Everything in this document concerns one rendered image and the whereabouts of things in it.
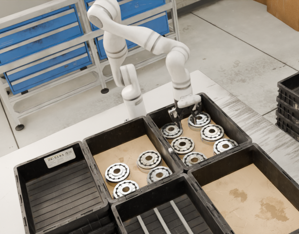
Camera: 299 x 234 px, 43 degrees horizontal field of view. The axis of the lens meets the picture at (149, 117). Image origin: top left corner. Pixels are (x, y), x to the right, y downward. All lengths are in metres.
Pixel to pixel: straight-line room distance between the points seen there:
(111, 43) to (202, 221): 0.75
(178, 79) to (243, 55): 2.48
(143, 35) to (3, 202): 1.02
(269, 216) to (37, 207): 0.88
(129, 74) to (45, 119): 1.90
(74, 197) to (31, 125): 1.99
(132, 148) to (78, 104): 1.91
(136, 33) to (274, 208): 0.78
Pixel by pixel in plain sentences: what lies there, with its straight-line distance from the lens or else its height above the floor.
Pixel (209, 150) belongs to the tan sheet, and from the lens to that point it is 1.64.
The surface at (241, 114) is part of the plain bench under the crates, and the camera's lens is 2.01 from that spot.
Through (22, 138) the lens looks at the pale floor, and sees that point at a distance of 3.42.
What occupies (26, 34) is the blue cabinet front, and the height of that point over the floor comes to 0.77.
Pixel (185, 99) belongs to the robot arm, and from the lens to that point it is 1.42.
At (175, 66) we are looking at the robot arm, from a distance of 1.34.
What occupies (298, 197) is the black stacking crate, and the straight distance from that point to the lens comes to 1.41.
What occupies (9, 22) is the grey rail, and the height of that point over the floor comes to 0.91.
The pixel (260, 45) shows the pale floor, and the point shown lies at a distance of 3.99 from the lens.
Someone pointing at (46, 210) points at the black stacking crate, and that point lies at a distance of 1.60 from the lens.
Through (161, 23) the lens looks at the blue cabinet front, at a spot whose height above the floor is 0.44.
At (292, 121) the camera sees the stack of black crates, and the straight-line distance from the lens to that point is 2.47.
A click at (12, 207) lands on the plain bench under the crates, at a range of 1.87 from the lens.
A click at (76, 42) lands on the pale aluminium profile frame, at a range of 3.28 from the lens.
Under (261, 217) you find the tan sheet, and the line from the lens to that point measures 1.42.
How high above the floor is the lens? 1.98
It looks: 38 degrees down
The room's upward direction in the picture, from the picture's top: 12 degrees counter-clockwise
